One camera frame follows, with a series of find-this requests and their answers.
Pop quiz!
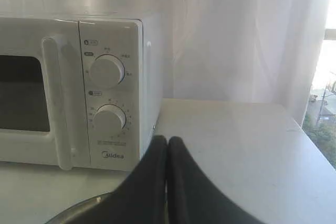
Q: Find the white microwave door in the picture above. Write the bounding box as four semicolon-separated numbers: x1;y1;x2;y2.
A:
1;17;90;170

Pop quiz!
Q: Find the white backdrop curtain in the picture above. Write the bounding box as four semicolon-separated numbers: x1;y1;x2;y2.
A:
1;0;329;124

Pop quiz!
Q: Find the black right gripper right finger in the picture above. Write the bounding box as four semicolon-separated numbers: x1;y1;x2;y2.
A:
166;136;260;223

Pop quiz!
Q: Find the round stainless steel plate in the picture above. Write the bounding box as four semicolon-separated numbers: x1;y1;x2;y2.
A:
46;192;114;224

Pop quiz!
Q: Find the upper white control knob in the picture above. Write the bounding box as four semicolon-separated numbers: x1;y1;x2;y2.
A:
89;55;125;89

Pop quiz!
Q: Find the lower white timer knob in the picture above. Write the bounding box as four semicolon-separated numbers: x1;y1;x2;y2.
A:
92;104;127;136

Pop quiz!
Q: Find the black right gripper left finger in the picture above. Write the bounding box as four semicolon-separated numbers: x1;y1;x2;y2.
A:
97;135;166;223

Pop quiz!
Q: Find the white Midea microwave oven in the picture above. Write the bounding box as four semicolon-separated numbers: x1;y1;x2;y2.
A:
0;10;166;172

